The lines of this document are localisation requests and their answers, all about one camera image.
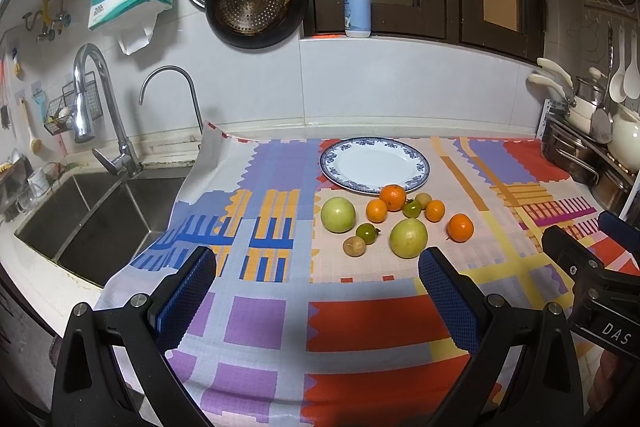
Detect colourful patterned tablecloth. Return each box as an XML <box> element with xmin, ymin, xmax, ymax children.
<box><xmin>98</xmin><ymin>126</ymin><xmax>639</xmax><ymax>426</ymax></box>

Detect brass perforated strainer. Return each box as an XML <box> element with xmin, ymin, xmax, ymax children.
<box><xmin>214</xmin><ymin>0</ymin><xmax>290</xmax><ymax>36</ymax></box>

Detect chrome kitchen faucet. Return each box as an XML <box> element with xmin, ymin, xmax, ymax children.
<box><xmin>72</xmin><ymin>42</ymin><xmax>144</xmax><ymax>178</ymax></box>

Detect small green tomato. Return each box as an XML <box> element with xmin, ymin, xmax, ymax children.
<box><xmin>356</xmin><ymin>222</ymin><xmax>380</xmax><ymax>245</ymax></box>
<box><xmin>402</xmin><ymin>199</ymin><xmax>423</xmax><ymax>219</ymax></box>

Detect large green apple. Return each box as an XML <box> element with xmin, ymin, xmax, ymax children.
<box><xmin>388</xmin><ymin>218</ymin><xmax>428</xmax><ymax>259</ymax></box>
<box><xmin>320</xmin><ymin>196</ymin><xmax>357</xmax><ymax>234</ymax></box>

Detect wall hooks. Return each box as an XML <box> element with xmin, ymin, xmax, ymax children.
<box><xmin>23</xmin><ymin>0</ymin><xmax>72</xmax><ymax>42</ymax></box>

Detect stainless steel rectangular container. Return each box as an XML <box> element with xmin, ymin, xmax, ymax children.
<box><xmin>541</xmin><ymin>119</ymin><xmax>600</xmax><ymax>186</ymax></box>

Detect white ceramic pot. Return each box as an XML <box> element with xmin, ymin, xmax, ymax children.
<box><xmin>608</xmin><ymin>105</ymin><xmax>640</xmax><ymax>172</ymax></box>

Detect white ladle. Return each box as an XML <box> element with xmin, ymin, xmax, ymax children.
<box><xmin>608</xmin><ymin>24</ymin><xmax>626</xmax><ymax>104</ymax></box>

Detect blue white porcelain plate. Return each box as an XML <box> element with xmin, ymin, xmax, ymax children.
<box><xmin>319</xmin><ymin>136</ymin><xmax>431</xmax><ymax>196</ymax></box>

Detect small brown passion fruit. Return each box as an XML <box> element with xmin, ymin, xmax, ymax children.
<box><xmin>414</xmin><ymin>193</ymin><xmax>432</xmax><ymax>209</ymax></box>

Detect black wire sponge basket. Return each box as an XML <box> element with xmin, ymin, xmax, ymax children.
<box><xmin>43</xmin><ymin>72</ymin><xmax>103</xmax><ymax>135</ymax></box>

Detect wooden dish brush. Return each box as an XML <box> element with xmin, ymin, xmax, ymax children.
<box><xmin>20</xmin><ymin>98</ymin><xmax>42</xmax><ymax>155</ymax></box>

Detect large orange mandarin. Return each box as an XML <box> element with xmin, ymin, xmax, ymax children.
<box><xmin>378</xmin><ymin>184</ymin><xmax>407</xmax><ymax>212</ymax></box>

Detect small orange mandarin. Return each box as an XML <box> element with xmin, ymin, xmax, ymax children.
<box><xmin>366</xmin><ymin>198</ymin><xmax>388</xmax><ymax>223</ymax></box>
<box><xmin>424</xmin><ymin>199</ymin><xmax>446</xmax><ymax>223</ymax></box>

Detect stainless steel double sink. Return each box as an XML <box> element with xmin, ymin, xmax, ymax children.
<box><xmin>17</xmin><ymin>167</ymin><xmax>190</xmax><ymax>287</ymax></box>

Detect thin gooseneck water faucet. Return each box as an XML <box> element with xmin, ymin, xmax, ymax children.
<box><xmin>138</xmin><ymin>64</ymin><xmax>204</xmax><ymax>132</ymax></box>

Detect white blue pump bottle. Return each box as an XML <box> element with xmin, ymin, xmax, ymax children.
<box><xmin>344</xmin><ymin>0</ymin><xmax>371</xmax><ymax>38</ymax></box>

